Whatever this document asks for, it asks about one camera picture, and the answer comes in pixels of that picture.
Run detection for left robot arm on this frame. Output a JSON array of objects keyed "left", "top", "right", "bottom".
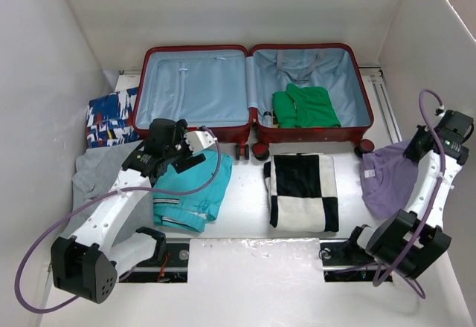
[{"left": 51, "top": 119, "right": 217, "bottom": 304}]

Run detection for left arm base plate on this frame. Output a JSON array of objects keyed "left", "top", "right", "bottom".
[{"left": 120, "top": 241, "right": 190, "bottom": 284}]

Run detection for black white checkered blanket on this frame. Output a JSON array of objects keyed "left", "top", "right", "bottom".
[{"left": 263, "top": 153, "right": 339, "bottom": 233}]

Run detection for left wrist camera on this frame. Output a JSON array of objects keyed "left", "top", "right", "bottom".
[{"left": 184, "top": 127, "right": 217, "bottom": 155}]

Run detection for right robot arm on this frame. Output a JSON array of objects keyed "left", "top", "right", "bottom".
[{"left": 344, "top": 109, "right": 474, "bottom": 280}]

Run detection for green t-shirt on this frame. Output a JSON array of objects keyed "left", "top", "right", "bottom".
[{"left": 272, "top": 83, "right": 341, "bottom": 129}]

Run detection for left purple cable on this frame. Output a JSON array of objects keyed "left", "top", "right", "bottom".
[{"left": 13, "top": 126, "right": 222, "bottom": 314}]

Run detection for teal shorts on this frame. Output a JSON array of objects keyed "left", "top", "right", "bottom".
[{"left": 152, "top": 149, "right": 233, "bottom": 233}]

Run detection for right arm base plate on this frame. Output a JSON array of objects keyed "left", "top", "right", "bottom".
[{"left": 318, "top": 239, "right": 377, "bottom": 282}]

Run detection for small clear bottle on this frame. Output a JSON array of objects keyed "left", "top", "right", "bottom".
[{"left": 262, "top": 111, "right": 273, "bottom": 128}]

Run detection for blue white patterned garment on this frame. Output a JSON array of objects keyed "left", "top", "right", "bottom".
[{"left": 86, "top": 87, "right": 139, "bottom": 149}]

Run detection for purple t-shirt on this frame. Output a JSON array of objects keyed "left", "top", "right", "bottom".
[{"left": 359, "top": 140, "right": 418, "bottom": 219}]

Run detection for red open suitcase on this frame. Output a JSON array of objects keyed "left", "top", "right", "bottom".
[{"left": 132, "top": 43, "right": 374, "bottom": 159}]

